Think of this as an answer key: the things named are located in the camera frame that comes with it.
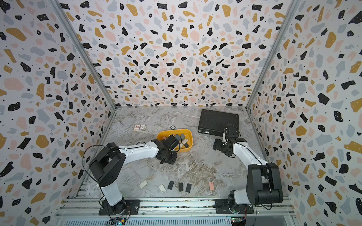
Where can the white eraser bottom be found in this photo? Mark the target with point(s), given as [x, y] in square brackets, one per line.
[162, 188]

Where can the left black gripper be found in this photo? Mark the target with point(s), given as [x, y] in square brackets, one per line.
[173, 161]

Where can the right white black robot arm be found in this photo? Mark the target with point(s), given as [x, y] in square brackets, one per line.
[263, 186]

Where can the small card box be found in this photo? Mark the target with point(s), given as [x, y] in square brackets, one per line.
[139, 127]

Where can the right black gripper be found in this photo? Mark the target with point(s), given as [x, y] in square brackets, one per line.
[217, 145]

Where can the pink eraser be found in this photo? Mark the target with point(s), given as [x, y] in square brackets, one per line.
[211, 186]

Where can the yellow plastic storage box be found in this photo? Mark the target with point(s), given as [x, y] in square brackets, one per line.
[184, 136]

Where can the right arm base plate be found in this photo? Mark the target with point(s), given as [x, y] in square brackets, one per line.
[223, 206]

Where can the black hard case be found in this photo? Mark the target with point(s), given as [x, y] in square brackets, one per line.
[215, 122]

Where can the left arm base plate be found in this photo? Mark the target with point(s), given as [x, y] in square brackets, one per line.
[123, 208]

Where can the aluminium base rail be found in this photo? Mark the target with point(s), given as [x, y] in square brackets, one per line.
[189, 211]

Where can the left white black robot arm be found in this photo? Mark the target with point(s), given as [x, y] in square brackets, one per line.
[107, 164]

